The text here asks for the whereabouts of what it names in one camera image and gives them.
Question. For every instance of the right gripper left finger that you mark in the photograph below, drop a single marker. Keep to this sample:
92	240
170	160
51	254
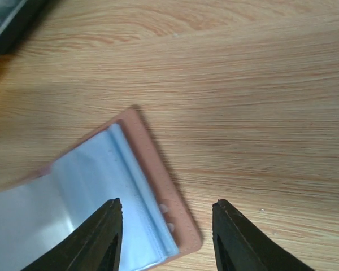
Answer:
94	245

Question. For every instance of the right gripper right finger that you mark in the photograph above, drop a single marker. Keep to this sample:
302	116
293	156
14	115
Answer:
240	245

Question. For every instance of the black bin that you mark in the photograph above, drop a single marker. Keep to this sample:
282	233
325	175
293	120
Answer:
14	18

